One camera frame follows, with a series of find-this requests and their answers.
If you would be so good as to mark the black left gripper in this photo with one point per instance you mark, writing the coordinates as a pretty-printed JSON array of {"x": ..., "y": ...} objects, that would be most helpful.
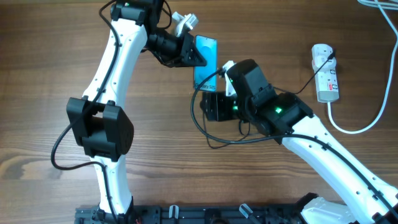
[{"x": 185, "y": 45}]

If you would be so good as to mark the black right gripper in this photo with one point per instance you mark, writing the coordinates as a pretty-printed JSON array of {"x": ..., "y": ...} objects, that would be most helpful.
[{"x": 217, "y": 110}]

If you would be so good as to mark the teal screen smartphone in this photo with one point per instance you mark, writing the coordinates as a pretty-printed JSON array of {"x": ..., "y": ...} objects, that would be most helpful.
[{"x": 208, "y": 48}]

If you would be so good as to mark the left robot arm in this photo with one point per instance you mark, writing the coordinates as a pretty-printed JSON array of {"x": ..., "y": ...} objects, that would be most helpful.
[{"x": 98, "y": 121}]

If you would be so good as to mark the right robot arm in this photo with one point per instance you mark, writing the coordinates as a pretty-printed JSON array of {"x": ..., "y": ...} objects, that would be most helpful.
[{"x": 286, "y": 119}]

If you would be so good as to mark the white charger plug adapter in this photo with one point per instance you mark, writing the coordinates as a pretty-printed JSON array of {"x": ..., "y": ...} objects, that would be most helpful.
[{"x": 323, "y": 62}]

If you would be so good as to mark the white power strip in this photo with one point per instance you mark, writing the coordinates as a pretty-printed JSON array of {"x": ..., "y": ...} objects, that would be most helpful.
[{"x": 326, "y": 82}]

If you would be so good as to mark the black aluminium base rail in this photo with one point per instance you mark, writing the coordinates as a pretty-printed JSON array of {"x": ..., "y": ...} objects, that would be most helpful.
[{"x": 174, "y": 214}]

